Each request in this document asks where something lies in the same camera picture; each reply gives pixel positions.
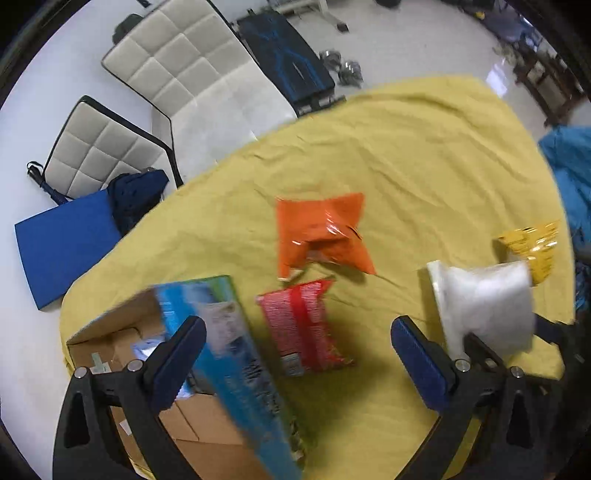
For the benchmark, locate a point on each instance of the brown cardboard box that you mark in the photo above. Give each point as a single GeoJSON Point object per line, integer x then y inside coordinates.
{"type": "Point", "coordinates": [207, 424]}

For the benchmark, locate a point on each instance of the orange snack packet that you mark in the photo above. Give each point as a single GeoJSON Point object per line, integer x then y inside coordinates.
{"type": "Point", "coordinates": [318, 226]}

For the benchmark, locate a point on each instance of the dark wooden furniture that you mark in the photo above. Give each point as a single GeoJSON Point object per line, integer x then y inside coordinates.
{"type": "Point", "coordinates": [547, 83]}

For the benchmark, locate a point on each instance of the blue printed snack box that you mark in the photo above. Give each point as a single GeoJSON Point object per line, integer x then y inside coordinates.
{"type": "Point", "coordinates": [231, 350]}

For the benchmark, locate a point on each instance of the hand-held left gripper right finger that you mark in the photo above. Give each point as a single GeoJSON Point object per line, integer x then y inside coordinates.
{"type": "Point", "coordinates": [421, 364]}

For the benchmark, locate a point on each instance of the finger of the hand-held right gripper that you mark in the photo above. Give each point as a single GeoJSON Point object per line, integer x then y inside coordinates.
{"type": "Point", "coordinates": [482, 350]}
{"type": "Point", "coordinates": [551, 330]}

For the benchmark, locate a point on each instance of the large white padded chair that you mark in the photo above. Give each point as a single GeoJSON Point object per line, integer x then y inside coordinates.
{"type": "Point", "coordinates": [184, 60]}

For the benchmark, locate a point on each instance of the red snack packet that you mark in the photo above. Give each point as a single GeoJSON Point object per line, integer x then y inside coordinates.
{"type": "Point", "coordinates": [300, 323]}

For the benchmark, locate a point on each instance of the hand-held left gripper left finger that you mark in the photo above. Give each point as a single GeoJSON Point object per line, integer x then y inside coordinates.
{"type": "Point", "coordinates": [178, 364]}

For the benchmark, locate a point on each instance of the dark blue cloth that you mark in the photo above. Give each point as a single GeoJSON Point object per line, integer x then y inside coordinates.
{"type": "Point", "coordinates": [136, 198]}

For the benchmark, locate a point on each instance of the blue flat pad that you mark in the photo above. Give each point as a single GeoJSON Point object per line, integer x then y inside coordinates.
{"type": "Point", "coordinates": [64, 249]}

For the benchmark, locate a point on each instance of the small white padded chair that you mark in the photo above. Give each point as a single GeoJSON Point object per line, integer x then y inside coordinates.
{"type": "Point", "coordinates": [92, 147]}

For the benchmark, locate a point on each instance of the metal dumbbell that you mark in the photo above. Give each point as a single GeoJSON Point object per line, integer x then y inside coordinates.
{"type": "Point", "coordinates": [331, 58]}
{"type": "Point", "coordinates": [352, 72]}

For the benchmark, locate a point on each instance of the yellow snack packet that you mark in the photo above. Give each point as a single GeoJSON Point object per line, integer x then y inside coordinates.
{"type": "Point", "coordinates": [535, 249]}

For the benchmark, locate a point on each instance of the black blue case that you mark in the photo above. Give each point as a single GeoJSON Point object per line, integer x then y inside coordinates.
{"type": "Point", "coordinates": [286, 55]}

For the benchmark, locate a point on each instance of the yellow tablecloth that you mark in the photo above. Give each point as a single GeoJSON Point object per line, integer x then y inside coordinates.
{"type": "Point", "coordinates": [415, 161]}

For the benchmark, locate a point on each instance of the teal cloth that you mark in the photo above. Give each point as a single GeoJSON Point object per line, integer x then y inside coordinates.
{"type": "Point", "coordinates": [568, 175]}

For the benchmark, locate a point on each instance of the white plastic pack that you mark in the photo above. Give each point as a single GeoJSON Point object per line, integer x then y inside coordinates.
{"type": "Point", "coordinates": [485, 304]}

